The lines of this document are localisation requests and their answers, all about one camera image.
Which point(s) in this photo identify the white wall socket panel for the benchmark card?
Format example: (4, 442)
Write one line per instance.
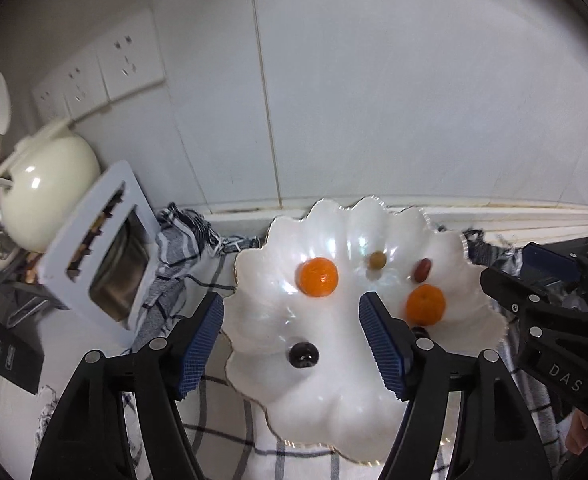
(124, 60)

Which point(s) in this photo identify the black knife block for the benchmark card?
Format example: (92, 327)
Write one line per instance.
(19, 362)

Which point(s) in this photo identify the red grape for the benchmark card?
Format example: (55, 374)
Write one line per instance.
(421, 270)

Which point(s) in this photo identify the steel pot under rack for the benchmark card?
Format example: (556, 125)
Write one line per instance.
(121, 271)

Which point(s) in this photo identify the checkered grey white cloth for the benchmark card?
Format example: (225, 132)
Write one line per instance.
(228, 432)

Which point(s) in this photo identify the cream ceramic pot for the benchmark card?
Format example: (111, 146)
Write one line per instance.
(42, 181)

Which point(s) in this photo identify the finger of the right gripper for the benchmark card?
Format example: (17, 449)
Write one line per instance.
(531, 306)
(572, 269)

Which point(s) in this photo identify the tan longan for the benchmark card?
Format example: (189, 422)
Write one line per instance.
(377, 260)

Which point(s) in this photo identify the white scalloped fruit bowl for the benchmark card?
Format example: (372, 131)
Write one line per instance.
(342, 402)

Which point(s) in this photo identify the orange mandarin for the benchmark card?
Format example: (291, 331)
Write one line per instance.
(425, 305)
(317, 277)

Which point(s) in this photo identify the dark plum front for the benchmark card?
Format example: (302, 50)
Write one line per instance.
(303, 354)

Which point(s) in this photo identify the person right hand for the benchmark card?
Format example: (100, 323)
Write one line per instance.
(576, 439)

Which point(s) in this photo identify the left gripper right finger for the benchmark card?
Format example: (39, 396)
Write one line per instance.
(496, 437)

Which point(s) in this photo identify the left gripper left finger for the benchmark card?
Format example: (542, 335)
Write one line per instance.
(87, 438)

